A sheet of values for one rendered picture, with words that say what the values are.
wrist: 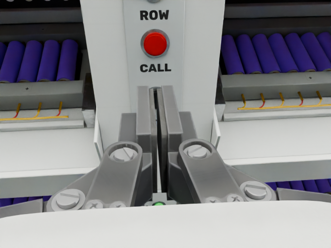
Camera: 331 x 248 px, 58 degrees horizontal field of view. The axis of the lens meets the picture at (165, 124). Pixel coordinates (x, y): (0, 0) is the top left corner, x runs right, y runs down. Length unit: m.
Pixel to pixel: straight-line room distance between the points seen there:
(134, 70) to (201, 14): 0.06
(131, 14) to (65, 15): 0.19
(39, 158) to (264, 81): 0.23
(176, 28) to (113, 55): 0.05
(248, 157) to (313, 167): 0.07
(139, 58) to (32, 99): 0.14
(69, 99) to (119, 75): 0.10
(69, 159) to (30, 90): 0.08
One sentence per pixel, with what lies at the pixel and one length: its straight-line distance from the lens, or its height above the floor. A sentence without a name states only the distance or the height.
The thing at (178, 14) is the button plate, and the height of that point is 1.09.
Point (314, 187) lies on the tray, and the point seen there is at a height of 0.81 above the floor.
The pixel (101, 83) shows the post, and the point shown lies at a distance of 0.23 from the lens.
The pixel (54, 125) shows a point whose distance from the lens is 0.31.
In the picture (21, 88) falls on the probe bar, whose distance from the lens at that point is 0.33.
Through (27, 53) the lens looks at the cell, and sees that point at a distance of 0.37.
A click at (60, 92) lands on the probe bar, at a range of 0.31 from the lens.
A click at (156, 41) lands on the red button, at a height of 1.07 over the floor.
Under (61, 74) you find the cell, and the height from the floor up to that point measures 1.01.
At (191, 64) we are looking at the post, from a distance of 0.22.
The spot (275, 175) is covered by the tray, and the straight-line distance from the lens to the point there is 0.33.
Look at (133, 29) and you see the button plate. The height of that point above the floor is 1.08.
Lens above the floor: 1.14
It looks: 34 degrees down
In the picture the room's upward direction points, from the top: straight up
